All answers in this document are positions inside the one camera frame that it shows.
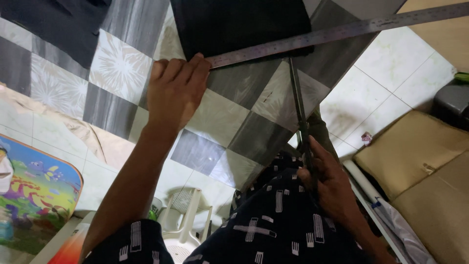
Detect person's left hand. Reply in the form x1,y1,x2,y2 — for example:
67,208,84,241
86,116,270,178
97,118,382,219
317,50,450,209
147,53,212,130

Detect person's right hand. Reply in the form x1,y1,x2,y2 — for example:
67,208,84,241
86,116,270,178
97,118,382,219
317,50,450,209
297,135,359,221

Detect black scissors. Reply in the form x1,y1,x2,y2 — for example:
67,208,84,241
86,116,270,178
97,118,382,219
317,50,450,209
288,57,320,193

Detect long steel ruler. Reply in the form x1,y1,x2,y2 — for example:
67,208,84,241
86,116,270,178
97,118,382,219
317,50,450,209
205,2,469,69

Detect white rolled tube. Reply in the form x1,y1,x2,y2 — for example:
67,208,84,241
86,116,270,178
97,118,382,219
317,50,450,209
342,159,386,208

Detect olive green cloth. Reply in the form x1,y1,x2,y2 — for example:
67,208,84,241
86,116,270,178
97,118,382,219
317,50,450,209
307,109,341,160

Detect grey white checkered table cover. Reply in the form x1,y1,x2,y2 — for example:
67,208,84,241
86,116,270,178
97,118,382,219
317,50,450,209
0,0,406,191

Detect person's dark patterned shirt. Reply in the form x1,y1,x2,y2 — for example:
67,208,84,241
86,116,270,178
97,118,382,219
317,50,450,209
82,150,372,264

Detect clear plastic bag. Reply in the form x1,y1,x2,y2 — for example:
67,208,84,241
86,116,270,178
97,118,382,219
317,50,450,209
371,197,437,264

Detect brown cardboard box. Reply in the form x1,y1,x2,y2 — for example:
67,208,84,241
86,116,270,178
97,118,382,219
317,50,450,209
353,110,469,264

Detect beige crumpled cloth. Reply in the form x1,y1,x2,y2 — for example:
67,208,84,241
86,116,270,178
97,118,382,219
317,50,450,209
0,82,137,166

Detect black fabric piece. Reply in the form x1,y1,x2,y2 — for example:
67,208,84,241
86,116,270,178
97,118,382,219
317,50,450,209
170,0,315,62

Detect green white cup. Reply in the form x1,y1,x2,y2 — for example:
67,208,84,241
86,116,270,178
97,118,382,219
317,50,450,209
148,197,164,221

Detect white plastic chair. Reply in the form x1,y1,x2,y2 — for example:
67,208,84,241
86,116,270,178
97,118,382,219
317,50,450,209
157,188,214,264

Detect dark navy fabric piece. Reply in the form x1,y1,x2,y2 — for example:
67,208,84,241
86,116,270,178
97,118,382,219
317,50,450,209
0,0,113,70

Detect black plastic stool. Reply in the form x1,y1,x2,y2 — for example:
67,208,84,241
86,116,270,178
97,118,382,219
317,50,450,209
430,79,469,132

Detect colourful cartoon play mat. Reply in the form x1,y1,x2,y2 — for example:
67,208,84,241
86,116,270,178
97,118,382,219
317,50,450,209
0,133,84,256

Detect orange white carton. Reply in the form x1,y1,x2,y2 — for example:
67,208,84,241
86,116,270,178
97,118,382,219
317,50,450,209
29,211,96,264

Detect beige wooden board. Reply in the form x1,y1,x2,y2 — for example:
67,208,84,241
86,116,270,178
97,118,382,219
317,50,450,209
397,0,469,73

